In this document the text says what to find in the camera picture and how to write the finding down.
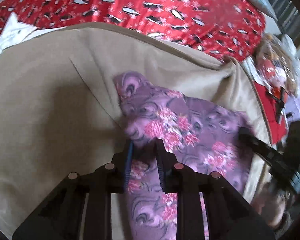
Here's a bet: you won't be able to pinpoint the purple floral shirt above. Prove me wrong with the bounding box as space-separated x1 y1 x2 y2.
114 72 253 239

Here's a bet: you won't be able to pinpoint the person right hand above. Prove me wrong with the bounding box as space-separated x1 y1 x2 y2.
251 183 290 229

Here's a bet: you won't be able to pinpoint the plastic bag with toys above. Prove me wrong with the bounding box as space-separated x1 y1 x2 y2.
255 33 300 98

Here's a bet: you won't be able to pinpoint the beige fleece blanket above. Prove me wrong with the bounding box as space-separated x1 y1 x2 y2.
0 22 271 238

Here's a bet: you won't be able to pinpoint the window security bars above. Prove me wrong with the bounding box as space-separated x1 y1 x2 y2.
268 0 300 49

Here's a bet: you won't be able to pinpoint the red penguin pattern quilt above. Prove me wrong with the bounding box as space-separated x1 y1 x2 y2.
0 0 266 61

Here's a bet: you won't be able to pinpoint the white paper sheets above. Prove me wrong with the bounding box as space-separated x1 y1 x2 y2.
0 12 63 55

